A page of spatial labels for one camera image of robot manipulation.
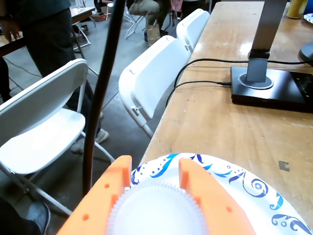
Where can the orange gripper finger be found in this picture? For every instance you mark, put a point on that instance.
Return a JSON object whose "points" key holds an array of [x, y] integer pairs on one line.
{"points": [[97, 205], [215, 208]]}

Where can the yellow container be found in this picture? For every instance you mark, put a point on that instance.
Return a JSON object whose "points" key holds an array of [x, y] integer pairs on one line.
{"points": [[297, 8]]}

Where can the gray monitor stand black base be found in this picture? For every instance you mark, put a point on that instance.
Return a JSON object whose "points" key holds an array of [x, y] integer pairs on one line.
{"points": [[265, 36]]}

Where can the blue floral paper plate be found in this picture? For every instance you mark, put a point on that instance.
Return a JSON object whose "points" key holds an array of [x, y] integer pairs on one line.
{"points": [[259, 210]]}

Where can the seated person khaki trousers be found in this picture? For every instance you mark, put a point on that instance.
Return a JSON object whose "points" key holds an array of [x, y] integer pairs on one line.
{"points": [[144, 8]]}

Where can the dark gray rounded stand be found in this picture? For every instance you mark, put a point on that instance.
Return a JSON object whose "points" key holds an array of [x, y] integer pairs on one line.
{"points": [[308, 52]]}

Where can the brown paper bag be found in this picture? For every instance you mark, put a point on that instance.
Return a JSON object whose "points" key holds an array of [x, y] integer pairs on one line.
{"points": [[153, 34]]}

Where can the small blue white plate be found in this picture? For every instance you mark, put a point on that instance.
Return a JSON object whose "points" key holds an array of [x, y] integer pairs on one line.
{"points": [[309, 18]]}

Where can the person with gray sneaker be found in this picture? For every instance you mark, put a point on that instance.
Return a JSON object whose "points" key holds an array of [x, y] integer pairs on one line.
{"points": [[38, 215]]}

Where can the person in dark clothes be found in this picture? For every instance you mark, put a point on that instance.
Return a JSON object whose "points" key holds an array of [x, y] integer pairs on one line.
{"points": [[49, 44]]}

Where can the cardboard box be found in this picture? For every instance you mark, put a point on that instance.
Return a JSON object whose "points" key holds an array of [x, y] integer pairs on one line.
{"points": [[99, 17]]}

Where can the white folding chair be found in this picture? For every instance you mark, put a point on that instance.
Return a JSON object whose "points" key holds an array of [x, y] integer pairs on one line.
{"points": [[193, 24], [151, 80], [44, 137]]}

